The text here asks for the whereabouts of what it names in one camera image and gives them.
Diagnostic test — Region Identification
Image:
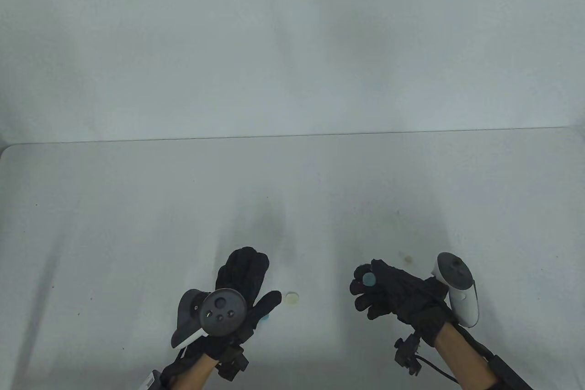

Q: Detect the black cable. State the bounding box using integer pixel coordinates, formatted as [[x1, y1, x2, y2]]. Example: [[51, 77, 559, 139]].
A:
[[414, 353, 459, 382]]

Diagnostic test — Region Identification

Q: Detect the person's left forearm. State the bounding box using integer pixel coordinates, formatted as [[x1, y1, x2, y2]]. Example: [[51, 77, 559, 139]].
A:
[[174, 356, 218, 390]]

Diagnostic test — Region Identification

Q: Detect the person's right forearm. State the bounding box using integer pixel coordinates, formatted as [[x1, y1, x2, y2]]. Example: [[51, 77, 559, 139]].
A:
[[434, 324, 499, 390]]

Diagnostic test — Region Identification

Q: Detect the white and grey controller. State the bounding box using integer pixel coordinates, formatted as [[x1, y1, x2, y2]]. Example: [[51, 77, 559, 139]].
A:
[[171, 288, 249, 349], [432, 252, 479, 328]]

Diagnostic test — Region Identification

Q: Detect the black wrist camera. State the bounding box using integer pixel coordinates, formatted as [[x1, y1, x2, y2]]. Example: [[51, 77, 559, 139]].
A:
[[217, 345, 250, 380], [394, 333, 423, 377]]

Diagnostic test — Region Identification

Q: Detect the person's left hand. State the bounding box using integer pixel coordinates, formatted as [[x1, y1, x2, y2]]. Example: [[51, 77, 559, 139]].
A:
[[201, 246, 282, 359]]

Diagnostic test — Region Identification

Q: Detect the person's right hand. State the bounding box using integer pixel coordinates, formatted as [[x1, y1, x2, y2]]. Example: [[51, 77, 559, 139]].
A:
[[350, 259, 457, 348]]

